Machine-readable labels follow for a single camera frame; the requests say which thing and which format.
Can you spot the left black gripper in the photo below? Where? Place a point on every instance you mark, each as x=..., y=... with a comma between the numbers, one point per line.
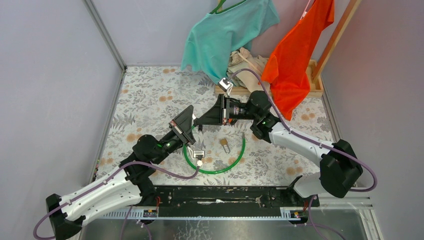
x=181, y=127

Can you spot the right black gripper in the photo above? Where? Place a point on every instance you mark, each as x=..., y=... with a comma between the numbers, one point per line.
x=219, y=114

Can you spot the green cable lock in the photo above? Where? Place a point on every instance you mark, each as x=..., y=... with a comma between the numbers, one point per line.
x=216, y=161

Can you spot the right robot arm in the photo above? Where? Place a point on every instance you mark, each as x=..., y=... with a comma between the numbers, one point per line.
x=337, y=171

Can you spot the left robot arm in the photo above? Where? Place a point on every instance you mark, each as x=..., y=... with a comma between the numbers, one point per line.
x=127, y=184

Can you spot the brass padlock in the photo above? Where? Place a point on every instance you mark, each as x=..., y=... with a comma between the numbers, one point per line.
x=224, y=143

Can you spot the floral table mat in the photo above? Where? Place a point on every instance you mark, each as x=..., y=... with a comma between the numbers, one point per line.
x=151, y=96

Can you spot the beige cloth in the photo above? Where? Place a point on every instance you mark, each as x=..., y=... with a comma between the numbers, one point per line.
x=243, y=67

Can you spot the teal t-shirt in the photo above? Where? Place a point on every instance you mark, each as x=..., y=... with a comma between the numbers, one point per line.
x=211, y=41

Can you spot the orange t-shirt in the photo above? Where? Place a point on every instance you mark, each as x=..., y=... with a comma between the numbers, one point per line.
x=286, y=67

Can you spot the green clothes hanger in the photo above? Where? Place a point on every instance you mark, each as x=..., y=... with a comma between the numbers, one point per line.
x=219, y=8

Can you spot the wooden clothes rack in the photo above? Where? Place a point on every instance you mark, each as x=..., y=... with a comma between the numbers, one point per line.
x=290, y=12

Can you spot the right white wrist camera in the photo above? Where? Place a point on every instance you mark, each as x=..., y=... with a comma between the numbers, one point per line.
x=226, y=86

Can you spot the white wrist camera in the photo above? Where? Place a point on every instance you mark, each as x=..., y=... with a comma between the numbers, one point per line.
x=226, y=86
x=196, y=155

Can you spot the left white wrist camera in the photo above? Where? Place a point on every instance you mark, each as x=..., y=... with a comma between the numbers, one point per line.
x=196, y=155

